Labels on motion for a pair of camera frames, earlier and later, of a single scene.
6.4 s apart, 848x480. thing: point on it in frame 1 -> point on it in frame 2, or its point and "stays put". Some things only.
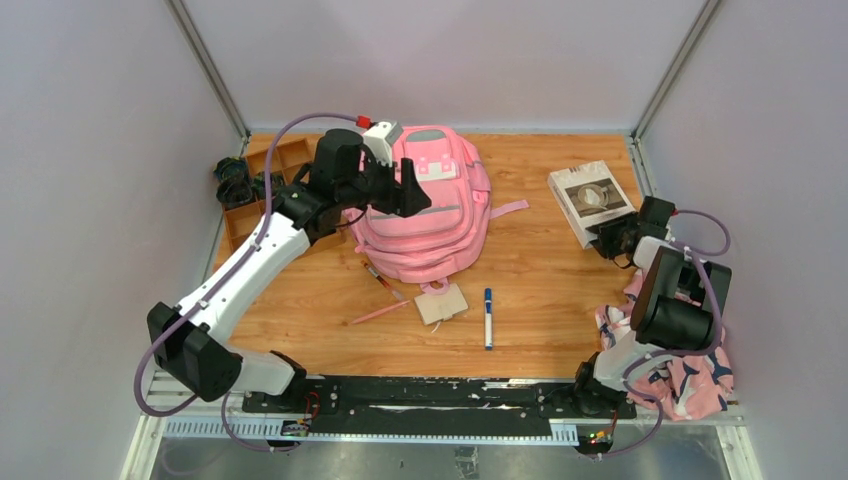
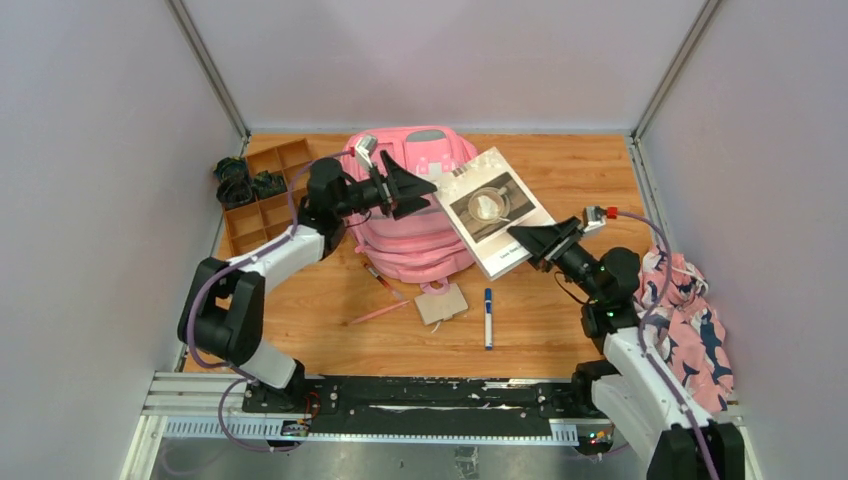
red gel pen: [399, 296] stays put
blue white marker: [488, 319] stays put
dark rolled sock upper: [231, 169] stays put
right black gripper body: [615, 252] -> [571, 258]
